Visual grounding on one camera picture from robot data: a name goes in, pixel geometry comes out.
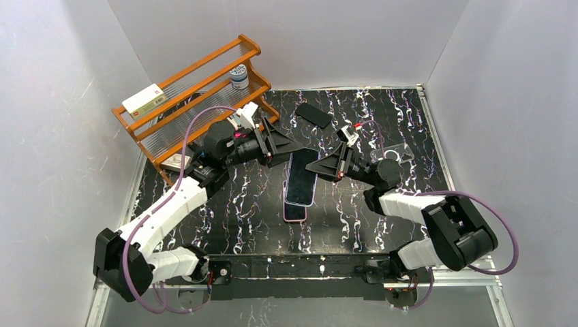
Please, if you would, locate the purple phone black screen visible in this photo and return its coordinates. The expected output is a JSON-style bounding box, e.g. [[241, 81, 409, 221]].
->
[[283, 203, 307, 222]]

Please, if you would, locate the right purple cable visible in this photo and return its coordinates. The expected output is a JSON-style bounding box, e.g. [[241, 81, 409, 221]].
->
[[356, 120, 520, 311]]

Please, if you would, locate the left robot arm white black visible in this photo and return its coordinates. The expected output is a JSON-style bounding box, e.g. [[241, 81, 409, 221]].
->
[[93, 119, 303, 302]]

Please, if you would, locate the beige staples box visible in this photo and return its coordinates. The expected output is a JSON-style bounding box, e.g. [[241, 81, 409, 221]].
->
[[160, 153, 191, 172]]

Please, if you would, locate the dark teal phone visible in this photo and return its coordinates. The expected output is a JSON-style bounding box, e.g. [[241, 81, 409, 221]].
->
[[285, 149, 319, 206]]

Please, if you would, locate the orange wooden shelf rack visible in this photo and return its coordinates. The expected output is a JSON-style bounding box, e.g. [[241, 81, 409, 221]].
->
[[112, 34, 280, 185]]

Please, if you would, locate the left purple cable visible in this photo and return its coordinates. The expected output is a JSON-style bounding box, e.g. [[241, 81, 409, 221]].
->
[[121, 106, 240, 315]]

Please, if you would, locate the purple cable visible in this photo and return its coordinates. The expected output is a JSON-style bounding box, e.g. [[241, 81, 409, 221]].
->
[[121, 106, 240, 315], [356, 120, 520, 311]]

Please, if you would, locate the pink phone case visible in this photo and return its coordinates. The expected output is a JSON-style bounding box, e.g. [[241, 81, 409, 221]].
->
[[282, 181, 307, 223]]

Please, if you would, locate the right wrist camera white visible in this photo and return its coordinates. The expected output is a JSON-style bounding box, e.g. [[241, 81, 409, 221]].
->
[[336, 125, 359, 148]]

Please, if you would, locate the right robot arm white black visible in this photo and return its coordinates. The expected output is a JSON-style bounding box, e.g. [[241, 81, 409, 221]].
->
[[305, 142, 498, 275]]

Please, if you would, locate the white cardboard box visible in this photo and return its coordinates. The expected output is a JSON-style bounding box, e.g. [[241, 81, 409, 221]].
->
[[122, 84, 168, 120]]

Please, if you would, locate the white blue round jar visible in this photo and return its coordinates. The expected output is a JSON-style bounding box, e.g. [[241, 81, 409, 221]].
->
[[229, 64, 249, 90]]

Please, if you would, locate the white teal stapler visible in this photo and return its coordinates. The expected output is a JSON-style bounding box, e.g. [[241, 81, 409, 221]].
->
[[227, 115, 240, 130]]

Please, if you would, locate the black phone case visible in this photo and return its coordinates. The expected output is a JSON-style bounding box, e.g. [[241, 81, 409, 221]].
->
[[294, 103, 332, 129]]

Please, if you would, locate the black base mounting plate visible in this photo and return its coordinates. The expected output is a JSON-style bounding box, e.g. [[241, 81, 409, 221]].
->
[[198, 253, 436, 302]]

